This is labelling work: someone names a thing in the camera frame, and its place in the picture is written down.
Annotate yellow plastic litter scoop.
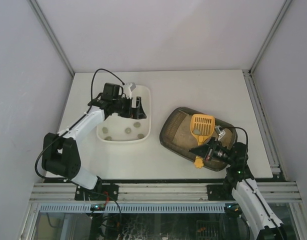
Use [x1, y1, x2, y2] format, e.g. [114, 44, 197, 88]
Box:
[189, 113, 216, 169]

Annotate black camera cable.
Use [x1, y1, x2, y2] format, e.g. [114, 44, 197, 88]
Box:
[223, 126, 249, 171]
[34, 68, 127, 180]

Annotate aluminium front rail frame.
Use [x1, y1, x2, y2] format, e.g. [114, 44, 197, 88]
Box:
[29, 182, 302, 203]

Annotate white plastic waste bin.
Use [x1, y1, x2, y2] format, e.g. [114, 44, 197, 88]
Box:
[96, 84, 152, 144]

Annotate grey slotted cable duct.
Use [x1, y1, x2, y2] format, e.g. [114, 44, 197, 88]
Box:
[39, 202, 226, 214]

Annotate black left camera cable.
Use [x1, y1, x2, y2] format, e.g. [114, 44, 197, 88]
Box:
[34, 68, 127, 180]

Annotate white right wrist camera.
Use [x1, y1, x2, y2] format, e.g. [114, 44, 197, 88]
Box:
[214, 125, 226, 141]

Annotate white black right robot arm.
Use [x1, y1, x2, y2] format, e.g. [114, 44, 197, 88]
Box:
[189, 137, 294, 240]

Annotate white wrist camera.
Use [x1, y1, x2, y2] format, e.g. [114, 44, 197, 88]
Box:
[122, 82, 136, 99]
[214, 125, 226, 141]

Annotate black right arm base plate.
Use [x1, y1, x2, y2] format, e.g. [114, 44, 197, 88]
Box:
[206, 184, 234, 201]

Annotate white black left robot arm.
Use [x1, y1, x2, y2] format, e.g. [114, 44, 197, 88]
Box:
[39, 82, 147, 190]

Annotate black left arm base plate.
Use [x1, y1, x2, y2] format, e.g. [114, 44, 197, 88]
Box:
[74, 183, 119, 201]

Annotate black right camera cable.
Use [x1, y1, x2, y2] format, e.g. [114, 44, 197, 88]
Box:
[223, 126, 249, 171]

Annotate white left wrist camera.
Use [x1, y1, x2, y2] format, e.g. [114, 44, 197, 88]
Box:
[122, 82, 136, 99]

